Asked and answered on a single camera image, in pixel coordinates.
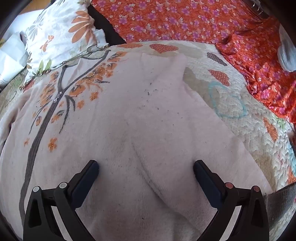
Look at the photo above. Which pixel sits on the grey fleece cloth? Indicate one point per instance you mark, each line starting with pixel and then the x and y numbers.
pixel 286 53

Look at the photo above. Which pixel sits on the heart patterned quilt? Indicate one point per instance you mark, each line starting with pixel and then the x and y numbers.
pixel 242 92

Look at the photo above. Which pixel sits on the orange floral bedsheet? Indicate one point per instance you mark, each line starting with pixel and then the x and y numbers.
pixel 185 20

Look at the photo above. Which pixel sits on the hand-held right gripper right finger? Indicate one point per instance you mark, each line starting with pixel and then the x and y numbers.
pixel 205 183

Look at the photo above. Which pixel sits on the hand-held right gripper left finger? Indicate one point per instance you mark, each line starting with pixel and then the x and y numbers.
pixel 86 183

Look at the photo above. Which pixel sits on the white floral pillow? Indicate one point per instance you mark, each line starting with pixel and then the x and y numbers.
pixel 60 30

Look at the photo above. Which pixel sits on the white paper bag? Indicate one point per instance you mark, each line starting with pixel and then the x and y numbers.
pixel 11 55

